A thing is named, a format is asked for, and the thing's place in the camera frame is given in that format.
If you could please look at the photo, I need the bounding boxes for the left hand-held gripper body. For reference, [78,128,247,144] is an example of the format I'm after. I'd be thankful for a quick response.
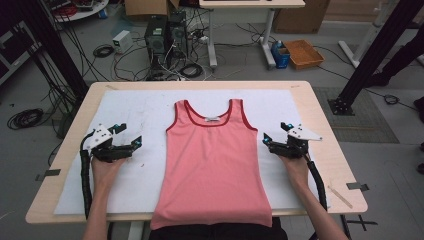
[82,123,134,164]

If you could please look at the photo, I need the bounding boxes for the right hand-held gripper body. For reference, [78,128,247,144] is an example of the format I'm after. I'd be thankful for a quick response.
[269,124,323,159]

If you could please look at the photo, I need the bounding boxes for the pink tank top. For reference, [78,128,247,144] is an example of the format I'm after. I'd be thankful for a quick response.
[149,98,274,231]

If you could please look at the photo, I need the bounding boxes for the person's right hand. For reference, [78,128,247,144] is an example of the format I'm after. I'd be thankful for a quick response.
[279,154,311,189]

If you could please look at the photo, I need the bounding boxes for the person's left hand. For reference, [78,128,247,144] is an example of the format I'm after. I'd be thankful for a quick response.
[90,156,127,188]

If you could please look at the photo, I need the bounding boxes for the white table mat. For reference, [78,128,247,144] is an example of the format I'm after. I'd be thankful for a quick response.
[53,88,333,215]

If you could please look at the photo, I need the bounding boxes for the grey tape strip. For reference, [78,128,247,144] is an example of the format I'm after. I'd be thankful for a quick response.
[35,168,62,182]
[345,181,370,192]

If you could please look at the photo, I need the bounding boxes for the wooden stick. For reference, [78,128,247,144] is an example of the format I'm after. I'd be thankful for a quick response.
[327,184,354,209]

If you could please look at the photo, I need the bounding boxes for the blue container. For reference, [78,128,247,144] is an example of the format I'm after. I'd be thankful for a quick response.
[270,40,291,69]

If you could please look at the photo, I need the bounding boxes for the grey floor mat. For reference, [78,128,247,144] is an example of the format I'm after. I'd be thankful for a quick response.
[313,87,400,144]

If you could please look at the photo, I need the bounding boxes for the orange tray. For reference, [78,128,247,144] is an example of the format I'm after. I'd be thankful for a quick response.
[283,39,325,70]

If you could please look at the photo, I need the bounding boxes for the white power supply box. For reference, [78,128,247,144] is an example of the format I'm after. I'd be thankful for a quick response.
[112,29,134,54]

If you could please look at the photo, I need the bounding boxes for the black computer tower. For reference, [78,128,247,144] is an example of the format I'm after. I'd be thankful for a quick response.
[168,11,189,59]
[144,15,169,73]

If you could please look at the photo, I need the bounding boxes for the person's dark clothing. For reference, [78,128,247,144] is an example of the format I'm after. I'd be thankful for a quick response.
[148,217,289,240]

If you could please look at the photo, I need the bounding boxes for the large closed cardboard box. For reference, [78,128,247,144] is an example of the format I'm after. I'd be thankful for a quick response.
[273,0,331,34]

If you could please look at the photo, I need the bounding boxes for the dark equipment rack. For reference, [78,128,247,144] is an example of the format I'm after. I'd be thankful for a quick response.
[0,19,41,84]

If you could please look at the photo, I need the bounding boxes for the round white table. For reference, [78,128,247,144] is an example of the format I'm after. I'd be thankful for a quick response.
[49,0,109,23]

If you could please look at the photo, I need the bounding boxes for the open cardboard box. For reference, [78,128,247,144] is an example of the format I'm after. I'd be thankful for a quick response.
[124,0,181,18]

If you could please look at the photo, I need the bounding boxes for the white desk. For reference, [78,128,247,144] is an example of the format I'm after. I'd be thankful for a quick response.
[198,0,306,70]

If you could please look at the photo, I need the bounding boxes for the right hand-held gripper black cable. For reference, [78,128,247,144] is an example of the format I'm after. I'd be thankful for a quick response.
[304,154,329,212]

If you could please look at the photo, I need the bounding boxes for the hand-held gripper black cable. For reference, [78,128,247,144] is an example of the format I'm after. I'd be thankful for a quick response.
[304,154,329,212]
[79,129,96,219]

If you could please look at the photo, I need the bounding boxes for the left hand-held gripper black cable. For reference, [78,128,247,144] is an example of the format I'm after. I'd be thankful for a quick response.
[79,129,96,219]

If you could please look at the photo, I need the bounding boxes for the small coiled black cable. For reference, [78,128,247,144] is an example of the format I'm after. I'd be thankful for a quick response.
[93,44,115,58]

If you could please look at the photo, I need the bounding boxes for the large coiled black cable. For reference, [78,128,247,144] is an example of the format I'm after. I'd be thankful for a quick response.
[7,108,45,130]

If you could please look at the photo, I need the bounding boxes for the black frame post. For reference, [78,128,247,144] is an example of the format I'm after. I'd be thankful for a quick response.
[328,0,424,116]
[13,0,89,101]

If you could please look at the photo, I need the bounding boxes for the thin coiled black cable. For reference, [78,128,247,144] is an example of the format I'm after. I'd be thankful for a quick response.
[383,94,400,106]

